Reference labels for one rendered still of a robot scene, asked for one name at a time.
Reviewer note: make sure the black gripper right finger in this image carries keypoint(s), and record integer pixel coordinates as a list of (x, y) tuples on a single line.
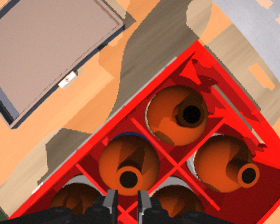
[(148, 212)]

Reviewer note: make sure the red bottle crate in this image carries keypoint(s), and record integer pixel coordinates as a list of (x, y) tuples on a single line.
[(198, 69)]

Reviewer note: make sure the grey rectangular tray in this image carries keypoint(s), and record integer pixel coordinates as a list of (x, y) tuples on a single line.
[(39, 40)]

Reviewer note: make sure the brown bottle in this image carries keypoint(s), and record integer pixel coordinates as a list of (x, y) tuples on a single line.
[(176, 197), (219, 164)]

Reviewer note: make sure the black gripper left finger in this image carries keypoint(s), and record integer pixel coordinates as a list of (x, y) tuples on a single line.
[(63, 215)]

